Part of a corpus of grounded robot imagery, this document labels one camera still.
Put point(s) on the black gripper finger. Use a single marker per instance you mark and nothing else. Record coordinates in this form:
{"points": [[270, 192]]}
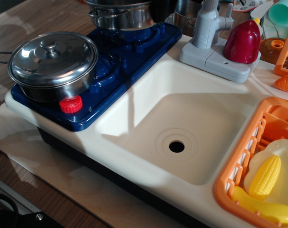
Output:
{"points": [[161, 9]]}

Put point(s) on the stainless steel pan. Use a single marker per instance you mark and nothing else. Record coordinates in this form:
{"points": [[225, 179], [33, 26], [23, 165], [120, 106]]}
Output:
{"points": [[121, 14]]}

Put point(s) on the blue toy stove top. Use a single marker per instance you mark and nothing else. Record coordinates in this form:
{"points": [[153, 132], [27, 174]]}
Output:
{"points": [[123, 57]]}

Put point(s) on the red stove knob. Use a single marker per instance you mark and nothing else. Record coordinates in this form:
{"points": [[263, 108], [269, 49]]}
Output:
{"points": [[71, 105]]}

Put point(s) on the cream toy sink unit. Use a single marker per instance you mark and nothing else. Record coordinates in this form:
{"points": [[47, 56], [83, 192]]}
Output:
{"points": [[169, 135]]}

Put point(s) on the steel pot behind faucet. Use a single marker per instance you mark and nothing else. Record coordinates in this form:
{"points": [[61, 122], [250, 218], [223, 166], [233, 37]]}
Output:
{"points": [[185, 15]]}

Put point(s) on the grey toy faucet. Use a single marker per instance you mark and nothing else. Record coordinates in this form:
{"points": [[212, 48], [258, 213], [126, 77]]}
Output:
{"points": [[205, 49]]}

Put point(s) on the dark red plastic pepper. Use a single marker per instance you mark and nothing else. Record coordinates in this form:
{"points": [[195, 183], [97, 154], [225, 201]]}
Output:
{"points": [[243, 43]]}

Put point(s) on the amber transparent pot lid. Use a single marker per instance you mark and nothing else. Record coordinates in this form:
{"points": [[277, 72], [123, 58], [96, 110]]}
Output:
{"points": [[270, 50]]}

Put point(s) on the steel pot with lid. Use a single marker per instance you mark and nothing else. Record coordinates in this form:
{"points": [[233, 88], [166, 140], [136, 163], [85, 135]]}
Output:
{"points": [[53, 66]]}

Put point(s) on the teal plastic cup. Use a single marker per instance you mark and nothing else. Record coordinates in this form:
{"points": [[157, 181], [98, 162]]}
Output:
{"points": [[278, 13]]}

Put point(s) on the orange dish rack basket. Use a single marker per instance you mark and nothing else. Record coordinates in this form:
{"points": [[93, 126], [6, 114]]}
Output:
{"points": [[269, 123]]}

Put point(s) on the yellow toy corn cob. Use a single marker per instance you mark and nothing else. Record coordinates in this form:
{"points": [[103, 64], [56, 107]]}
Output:
{"points": [[265, 178]]}

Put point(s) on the translucent cream plate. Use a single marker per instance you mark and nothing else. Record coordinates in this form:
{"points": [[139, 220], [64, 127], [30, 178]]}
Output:
{"points": [[279, 193]]}

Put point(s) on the yellow toy banana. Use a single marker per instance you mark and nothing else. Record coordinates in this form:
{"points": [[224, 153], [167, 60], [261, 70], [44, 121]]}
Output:
{"points": [[274, 212]]}

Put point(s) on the orange upright rack frame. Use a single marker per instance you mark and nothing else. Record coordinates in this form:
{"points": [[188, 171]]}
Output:
{"points": [[279, 66]]}

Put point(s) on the black bracket with screw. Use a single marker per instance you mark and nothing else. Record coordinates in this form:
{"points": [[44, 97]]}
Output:
{"points": [[11, 218]]}

